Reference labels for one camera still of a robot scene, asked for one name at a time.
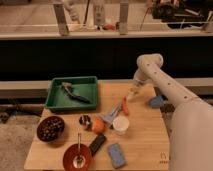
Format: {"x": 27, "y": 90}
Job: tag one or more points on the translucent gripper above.
{"x": 136, "y": 86}

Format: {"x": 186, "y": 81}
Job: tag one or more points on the yellow banana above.
{"x": 130, "y": 95}

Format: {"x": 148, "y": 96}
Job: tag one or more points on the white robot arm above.
{"x": 191, "y": 139}

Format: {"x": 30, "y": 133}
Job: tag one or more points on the red bowl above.
{"x": 69, "y": 158}

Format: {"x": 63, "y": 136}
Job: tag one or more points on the dark bowl with beans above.
{"x": 50, "y": 128}

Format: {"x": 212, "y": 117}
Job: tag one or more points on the orange carrot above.
{"x": 124, "y": 106}

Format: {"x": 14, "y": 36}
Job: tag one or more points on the blue cloth ball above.
{"x": 156, "y": 102}

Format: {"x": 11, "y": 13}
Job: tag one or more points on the white cup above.
{"x": 121, "y": 125}

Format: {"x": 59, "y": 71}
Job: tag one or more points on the wooden table board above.
{"x": 145, "y": 144}

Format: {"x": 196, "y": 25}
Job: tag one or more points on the orange round fruit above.
{"x": 98, "y": 126}

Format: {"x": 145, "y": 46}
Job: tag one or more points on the small dark can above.
{"x": 85, "y": 122}

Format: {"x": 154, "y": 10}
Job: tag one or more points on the green plastic tray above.
{"x": 58, "y": 100}

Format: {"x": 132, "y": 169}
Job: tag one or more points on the dark tool in tray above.
{"x": 70, "y": 92}

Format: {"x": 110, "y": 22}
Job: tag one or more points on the black rectangular block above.
{"x": 97, "y": 143}

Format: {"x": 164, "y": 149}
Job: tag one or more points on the blue sponge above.
{"x": 116, "y": 155}

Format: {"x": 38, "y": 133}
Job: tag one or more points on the metal spoon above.
{"x": 79, "y": 158}

